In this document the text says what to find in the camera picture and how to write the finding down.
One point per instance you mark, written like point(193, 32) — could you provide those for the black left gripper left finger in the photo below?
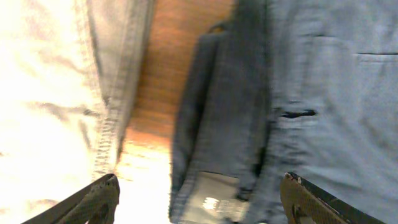
point(94, 204)

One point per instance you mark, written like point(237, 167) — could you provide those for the grey shorts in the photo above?
point(69, 74)

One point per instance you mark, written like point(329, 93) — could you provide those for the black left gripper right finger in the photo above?
point(306, 203)

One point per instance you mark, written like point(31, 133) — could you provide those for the dark teal blue shorts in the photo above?
point(304, 86)

